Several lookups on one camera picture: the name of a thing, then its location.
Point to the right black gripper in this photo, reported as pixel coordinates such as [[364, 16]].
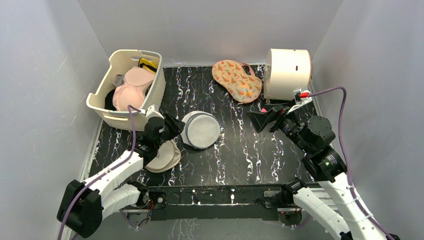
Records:
[[278, 117]]

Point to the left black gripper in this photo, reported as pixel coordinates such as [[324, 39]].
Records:
[[175, 126]]

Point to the white blue-trimmed mesh laundry bag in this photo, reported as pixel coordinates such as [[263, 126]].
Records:
[[201, 130]]

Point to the pink bra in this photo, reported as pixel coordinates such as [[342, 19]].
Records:
[[134, 88]]

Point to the yellow black bra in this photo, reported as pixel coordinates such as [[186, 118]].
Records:
[[147, 64]]

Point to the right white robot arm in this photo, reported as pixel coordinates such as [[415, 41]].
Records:
[[324, 164]]

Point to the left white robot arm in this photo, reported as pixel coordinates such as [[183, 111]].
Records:
[[85, 222]]

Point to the cream round mesh laundry bag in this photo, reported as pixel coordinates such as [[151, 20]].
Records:
[[168, 157]]

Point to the floral orange mesh laundry bag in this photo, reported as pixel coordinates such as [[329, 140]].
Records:
[[238, 79]]

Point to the black bra in basket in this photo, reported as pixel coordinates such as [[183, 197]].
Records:
[[108, 101]]

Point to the cream perforated laundry basket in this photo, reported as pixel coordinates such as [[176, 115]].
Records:
[[120, 62]]

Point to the cream cylindrical drum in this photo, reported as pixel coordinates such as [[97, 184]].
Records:
[[285, 71]]

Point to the grey garment in basket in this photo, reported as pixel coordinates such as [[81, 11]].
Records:
[[118, 80]]

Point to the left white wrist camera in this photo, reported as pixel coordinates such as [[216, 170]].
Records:
[[151, 112]]

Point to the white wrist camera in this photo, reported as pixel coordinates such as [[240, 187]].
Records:
[[151, 112], [301, 98]]

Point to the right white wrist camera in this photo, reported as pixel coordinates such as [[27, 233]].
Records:
[[301, 98]]

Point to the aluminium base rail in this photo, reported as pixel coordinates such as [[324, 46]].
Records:
[[159, 198]]

